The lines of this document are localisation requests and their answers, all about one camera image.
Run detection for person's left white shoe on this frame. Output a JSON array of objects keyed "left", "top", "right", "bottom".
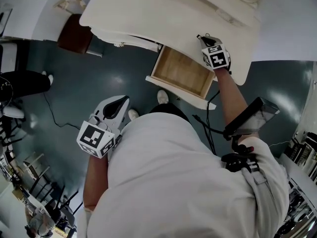
[{"left": 127, "top": 109, "right": 140, "bottom": 121}]

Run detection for white ornate desk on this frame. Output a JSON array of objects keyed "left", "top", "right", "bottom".
[{"left": 79, "top": 0, "right": 264, "bottom": 87}]

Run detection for brown cushioned stool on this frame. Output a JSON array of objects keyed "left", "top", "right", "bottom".
[{"left": 57, "top": 13, "right": 103, "bottom": 58}]

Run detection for cluttered white shelf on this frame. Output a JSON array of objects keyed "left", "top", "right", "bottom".
[{"left": 277, "top": 129, "right": 317, "bottom": 238}]

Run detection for person's black trousers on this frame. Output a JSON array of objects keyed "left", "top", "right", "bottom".
[{"left": 149, "top": 103, "right": 191, "bottom": 124}]

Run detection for white dressing table drawer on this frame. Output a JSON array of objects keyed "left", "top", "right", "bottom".
[{"left": 113, "top": 34, "right": 159, "bottom": 52}]

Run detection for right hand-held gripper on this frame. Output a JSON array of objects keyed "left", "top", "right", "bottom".
[{"left": 196, "top": 34, "right": 233, "bottom": 72}]

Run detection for wooden drawer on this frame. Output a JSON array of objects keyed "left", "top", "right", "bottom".
[{"left": 145, "top": 45, "right": 217, "bottom": 110}]

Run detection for person's right forearm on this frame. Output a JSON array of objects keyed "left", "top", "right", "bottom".
[{"left": 215, "top": 67, "right": 251, "bottom": 131}]

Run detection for black chest mount rig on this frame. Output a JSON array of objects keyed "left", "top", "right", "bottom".
[{"left": 220, "top": 134, "right": 261, "bottom": 174}]

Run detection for person's white shoe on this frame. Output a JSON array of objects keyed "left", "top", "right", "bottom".
[
  {"left": 157, "top": 89, "right": 170, "bottom": 105},
  {"left": 127, "top": 109, "right": 140, "bottom": 121}
]

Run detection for grey shoulder strap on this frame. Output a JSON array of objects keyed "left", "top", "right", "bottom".
[{"left": 241, "top": 166, "right": 273, "bottom": 238}]

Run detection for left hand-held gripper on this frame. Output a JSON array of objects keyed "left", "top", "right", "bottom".
[{"left": 76, "top": 95, "right": 131, "bottom": 160}]

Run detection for person's right white shoe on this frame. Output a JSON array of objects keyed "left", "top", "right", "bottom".
[{"left": 157, "top": 89, "right": 170, "bottom": 105}]

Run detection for black floor cable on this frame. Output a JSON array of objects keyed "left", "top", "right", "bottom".
[{"left": 43, "top": 91, "right": 83, "bottom": 129}]

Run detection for black legged table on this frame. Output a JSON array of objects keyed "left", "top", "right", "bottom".
[{"left": 14, "top": 152, "right": 84, "bottom": 233}]

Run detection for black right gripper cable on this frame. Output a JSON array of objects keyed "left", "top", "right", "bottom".
[{"left": 192, "top": 90, "right": 226, "bottom": 156}]

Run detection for person's white shirt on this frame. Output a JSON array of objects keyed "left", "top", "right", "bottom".
[{"left": 76, "top": 112, "right": 291, "bottom": 238}]

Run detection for light wooden frame stand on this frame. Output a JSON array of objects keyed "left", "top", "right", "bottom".
[{"left": 53, "top": 0, "right": 87, "bottom": 11}]

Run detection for white shelf cabinet desk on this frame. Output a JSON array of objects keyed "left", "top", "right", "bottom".
[{"left": 0, "top": 0, "right": 49, "bottom": 42}]

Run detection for person's left forearm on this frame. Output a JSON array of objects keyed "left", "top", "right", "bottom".
[{"left": 82, "top": 153, "right": 110, "bottom": 212}]

